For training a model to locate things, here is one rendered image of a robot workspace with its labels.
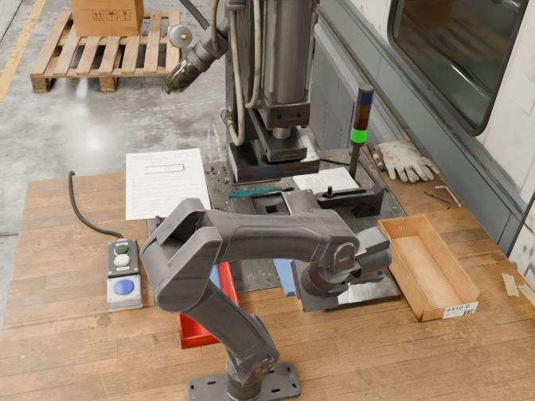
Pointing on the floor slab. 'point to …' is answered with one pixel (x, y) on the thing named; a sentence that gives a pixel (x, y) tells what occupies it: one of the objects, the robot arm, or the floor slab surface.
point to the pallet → (60, 31)
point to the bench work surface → (45, 229)
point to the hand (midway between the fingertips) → (303, 290)
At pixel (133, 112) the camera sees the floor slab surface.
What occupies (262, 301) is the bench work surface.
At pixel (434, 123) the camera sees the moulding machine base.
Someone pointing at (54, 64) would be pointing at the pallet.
